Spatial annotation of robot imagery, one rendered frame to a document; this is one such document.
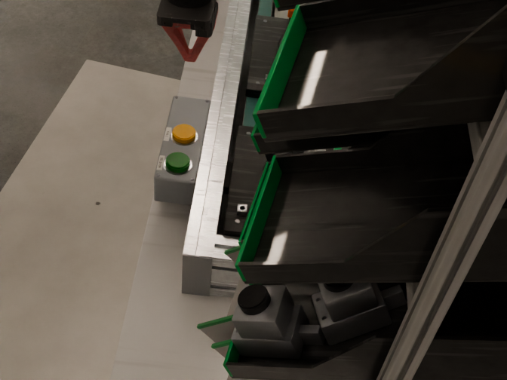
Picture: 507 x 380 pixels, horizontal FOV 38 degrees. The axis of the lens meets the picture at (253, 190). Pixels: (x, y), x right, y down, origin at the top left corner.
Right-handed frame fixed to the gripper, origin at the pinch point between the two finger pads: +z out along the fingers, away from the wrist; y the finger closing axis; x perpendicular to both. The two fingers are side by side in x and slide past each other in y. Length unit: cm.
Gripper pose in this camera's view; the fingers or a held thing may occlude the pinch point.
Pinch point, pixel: (189, 55)
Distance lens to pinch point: 98.0
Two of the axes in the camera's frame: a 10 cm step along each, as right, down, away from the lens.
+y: 0.9, -7.3, 6.8
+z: -0.6, 6.7, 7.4
